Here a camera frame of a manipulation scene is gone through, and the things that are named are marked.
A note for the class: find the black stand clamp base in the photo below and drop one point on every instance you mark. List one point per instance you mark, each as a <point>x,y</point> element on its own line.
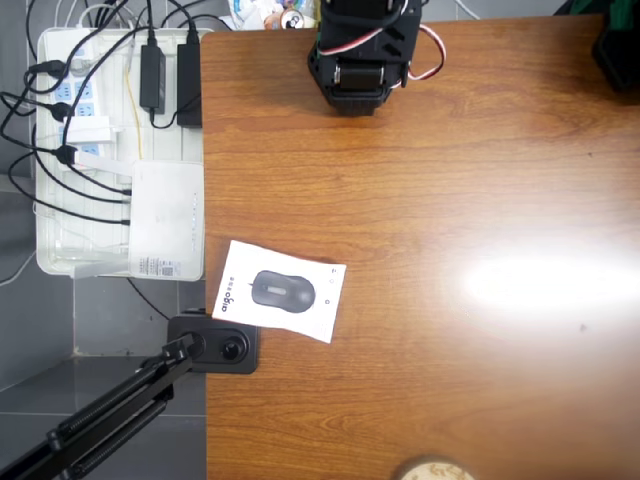
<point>235,350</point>

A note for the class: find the printed plastic bag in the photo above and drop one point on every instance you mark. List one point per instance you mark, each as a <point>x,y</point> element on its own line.
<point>250,12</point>

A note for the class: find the wide black power adapter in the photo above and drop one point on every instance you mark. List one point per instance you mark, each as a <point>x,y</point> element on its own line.
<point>188,85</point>

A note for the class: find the green table clamp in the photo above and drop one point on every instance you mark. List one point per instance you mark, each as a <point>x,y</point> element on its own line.
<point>585,6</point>

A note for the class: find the white power strip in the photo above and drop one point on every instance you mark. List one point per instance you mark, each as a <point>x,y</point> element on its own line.
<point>82,92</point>

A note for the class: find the white charger plug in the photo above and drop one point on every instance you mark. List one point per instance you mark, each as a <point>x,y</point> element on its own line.
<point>89,130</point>

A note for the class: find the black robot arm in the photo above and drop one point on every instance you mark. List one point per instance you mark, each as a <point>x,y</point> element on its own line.
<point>355,95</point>

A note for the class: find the white plastic tray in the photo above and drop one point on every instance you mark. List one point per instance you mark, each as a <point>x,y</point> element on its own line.
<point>115,145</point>

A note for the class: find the round wooden coaster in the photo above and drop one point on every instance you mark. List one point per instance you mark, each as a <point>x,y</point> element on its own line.
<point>435,470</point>

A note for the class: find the black perforated arm base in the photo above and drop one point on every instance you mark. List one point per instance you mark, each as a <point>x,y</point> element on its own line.
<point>620,55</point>

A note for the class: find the white router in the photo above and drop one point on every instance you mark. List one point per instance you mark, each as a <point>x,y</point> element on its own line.
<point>165,220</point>

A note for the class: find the orange white mouse box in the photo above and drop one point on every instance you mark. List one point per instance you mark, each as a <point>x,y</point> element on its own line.
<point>280,290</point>

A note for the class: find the drink can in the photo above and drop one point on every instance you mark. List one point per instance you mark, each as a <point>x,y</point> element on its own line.
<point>292,19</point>

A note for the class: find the slim black power adapter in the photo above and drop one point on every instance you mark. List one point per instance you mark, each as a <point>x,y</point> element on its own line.
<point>152,77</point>

